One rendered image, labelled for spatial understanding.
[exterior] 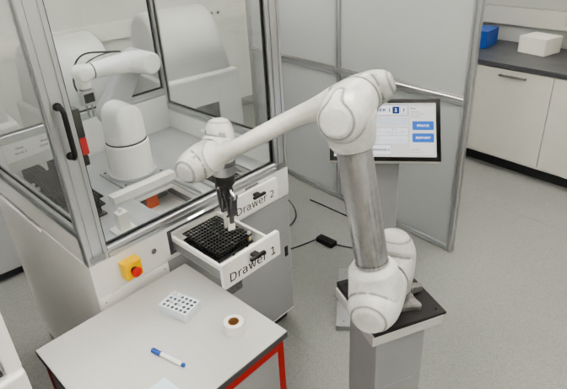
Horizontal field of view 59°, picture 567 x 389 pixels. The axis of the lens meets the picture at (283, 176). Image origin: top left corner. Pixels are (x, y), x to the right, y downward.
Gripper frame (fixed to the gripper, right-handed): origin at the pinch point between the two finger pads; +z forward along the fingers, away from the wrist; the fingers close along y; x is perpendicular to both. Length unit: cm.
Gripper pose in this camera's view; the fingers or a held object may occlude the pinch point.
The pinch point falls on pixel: (229, 220)
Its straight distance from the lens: 193.6
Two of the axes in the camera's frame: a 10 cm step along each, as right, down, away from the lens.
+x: -8.1, 3.0, -5.0
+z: 0.4, 8.8, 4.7
